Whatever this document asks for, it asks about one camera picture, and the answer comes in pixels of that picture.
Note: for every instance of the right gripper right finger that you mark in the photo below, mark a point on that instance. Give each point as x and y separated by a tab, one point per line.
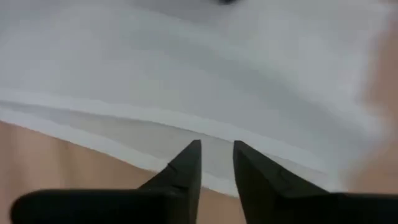
280	202

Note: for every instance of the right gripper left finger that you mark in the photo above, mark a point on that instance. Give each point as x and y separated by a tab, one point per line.
155	205

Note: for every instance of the white cloth napkin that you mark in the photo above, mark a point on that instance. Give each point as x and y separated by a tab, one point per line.
186	77

